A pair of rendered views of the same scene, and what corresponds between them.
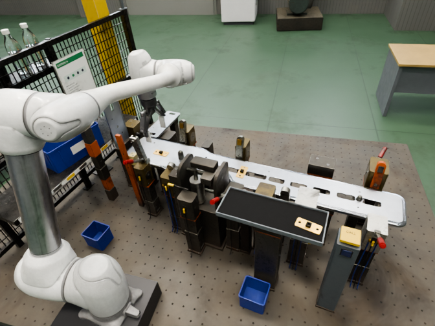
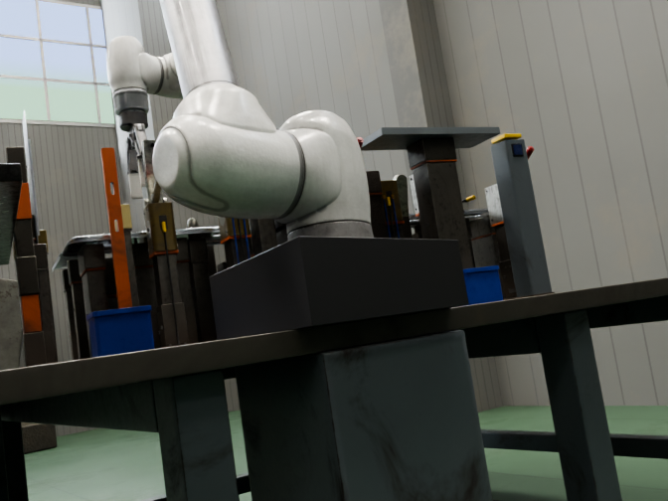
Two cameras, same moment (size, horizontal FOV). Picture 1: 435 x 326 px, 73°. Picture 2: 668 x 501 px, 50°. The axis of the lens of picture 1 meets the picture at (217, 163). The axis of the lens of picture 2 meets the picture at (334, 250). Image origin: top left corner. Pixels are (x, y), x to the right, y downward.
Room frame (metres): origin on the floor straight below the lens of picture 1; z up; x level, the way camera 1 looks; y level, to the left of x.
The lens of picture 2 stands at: (-0.22, 1.49, 0.68)
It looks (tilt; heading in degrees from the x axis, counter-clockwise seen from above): 7 degrees up; 307
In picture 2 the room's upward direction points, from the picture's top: 8 degrees counter-clockwise
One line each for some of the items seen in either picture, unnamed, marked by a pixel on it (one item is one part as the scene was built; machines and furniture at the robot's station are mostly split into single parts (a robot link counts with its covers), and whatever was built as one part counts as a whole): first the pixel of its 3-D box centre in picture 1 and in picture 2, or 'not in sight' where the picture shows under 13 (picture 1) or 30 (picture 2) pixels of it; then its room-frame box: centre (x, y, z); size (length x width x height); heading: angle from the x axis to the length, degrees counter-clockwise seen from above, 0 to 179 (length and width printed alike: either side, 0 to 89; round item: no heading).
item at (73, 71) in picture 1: (77, 81); not in sight; (1.62, 0.75, 1.30); 0.23 x 0.02 x 0.31; 154
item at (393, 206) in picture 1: (246, 173); (314, 229); (1.07, -0.14, 1.00); 1.38 x 0.22 x 0.02; 64
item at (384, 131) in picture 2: (271, 213); (428, 138); (0.67, -0.17, 1.16); 0.37 x 0.14 x 0.02; 64
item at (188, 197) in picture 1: (191, 227); not in sight; (0.85, 0.14, 0.89); 0.09 x 0.08 x 0.38; 154
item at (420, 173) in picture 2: (268, 251); (443, 224); (0.67, -0.17, 0.92); 0.10 x 0.08 x 0.45; 64
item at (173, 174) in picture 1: (183, 203); (265, 251); (0.98, 0.18, 0.91); 0.07 x 0.05 x 0.42; 154
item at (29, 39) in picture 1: (32, 44); not in sight; (1.57, 0.88, 1.53); 0.07 x 0.07 x 0.20
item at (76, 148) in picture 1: (69, 143); not in sight; (1.31, 0.77, 1.09); 0.30 x 0.17 x 0.13; 144
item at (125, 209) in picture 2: (140, 180); (129, 279); (1.20, 0.43, 0.88); 0.04 x 0.04 x 0.37; 64
